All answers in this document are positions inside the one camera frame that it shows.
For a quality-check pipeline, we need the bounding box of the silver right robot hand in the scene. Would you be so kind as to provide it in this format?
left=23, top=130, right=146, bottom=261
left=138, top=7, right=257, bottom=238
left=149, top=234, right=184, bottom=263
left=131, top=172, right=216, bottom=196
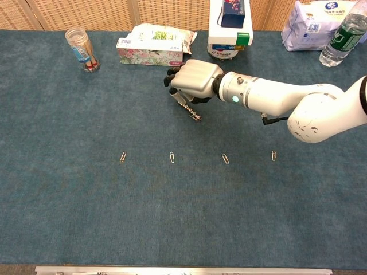
left=163, top=59, right=224, bottom=105

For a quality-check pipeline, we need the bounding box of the silver magnetic bead rod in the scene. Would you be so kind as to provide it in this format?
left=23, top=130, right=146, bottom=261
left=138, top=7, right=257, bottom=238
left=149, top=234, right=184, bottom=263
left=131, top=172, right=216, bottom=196
left=177, top=101, right=201, bottom=120

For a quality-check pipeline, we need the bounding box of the white can blue label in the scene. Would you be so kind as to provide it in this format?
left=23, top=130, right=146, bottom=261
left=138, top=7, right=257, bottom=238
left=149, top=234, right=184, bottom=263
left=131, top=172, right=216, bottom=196
left=206, top=44, right=244, bottom=61

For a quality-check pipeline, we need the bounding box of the floral tissue box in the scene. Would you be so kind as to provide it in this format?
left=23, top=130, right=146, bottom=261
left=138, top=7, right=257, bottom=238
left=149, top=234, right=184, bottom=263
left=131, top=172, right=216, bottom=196
left=116, top=33, right=185, bottom=68

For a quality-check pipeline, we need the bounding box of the white wet wipes pack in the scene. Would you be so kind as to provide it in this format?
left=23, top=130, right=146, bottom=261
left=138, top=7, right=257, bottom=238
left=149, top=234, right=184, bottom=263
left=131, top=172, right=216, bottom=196
left=131, top=23, right=198, bottom=55

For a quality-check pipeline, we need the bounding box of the white box green label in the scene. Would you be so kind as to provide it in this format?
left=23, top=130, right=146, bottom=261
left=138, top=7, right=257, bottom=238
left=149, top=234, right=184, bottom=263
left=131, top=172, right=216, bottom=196
left=208, top=0, right=255, bottom=46

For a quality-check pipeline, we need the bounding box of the dark blue small box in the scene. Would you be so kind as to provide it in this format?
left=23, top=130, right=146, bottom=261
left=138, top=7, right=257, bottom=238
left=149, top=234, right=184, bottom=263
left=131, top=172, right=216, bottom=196
left=220, top=0, right=248, bottom=29

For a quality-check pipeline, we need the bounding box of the clear plastic jar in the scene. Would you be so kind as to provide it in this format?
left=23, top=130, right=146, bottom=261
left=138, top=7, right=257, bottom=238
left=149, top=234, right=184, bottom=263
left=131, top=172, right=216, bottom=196
left=64, top=27, right=101, bottom=73

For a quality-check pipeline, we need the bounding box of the teal felt table mat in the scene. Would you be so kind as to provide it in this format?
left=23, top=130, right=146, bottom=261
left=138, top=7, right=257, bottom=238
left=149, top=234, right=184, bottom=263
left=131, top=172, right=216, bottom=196
left=0, top=29, right=367, bottom=270

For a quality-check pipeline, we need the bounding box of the white bag blue print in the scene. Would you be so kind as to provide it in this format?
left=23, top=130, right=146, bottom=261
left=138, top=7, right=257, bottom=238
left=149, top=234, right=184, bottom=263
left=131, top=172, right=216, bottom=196
left=280, top=0, right=359, bottom=52

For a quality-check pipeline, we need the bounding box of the wicker folding screen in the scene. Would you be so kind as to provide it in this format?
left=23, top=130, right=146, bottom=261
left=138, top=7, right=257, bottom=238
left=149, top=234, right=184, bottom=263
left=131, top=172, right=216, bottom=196
left=0, top=0, right=367, bottom=32

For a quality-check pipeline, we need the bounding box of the clear water bottle green label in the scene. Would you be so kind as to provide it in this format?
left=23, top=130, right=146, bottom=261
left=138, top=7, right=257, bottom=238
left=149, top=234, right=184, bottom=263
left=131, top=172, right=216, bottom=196
left=319, top=0, right=367, bottom=68

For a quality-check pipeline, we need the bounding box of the aluminium rail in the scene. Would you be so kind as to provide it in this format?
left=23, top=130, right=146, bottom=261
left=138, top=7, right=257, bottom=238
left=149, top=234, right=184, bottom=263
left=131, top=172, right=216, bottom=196
left=34, top=265, right=333, bottom=275

